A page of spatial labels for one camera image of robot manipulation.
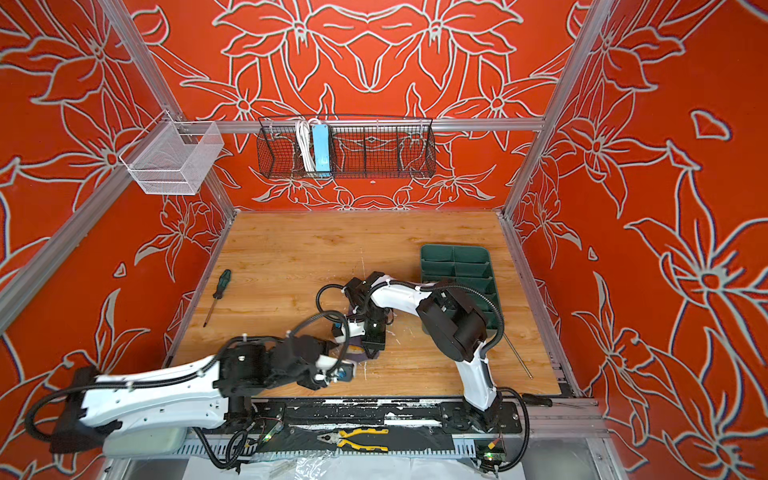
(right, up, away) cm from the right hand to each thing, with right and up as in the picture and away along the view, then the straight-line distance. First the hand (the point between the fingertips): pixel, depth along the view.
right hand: (367, 350), depth 84 cm
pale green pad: (-50, -14, -17) cm, 55 cm away
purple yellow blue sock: (-3, +1, -3) cm, 5 cm away
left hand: (-7, +5, -13) cm, 16 cm away
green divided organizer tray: (+34, +23, +18) cm, 45 cm away
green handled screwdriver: (-49, +14, +11) cm, 52 cm away
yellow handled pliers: (-6, -15, -15) cm, 22 cm away
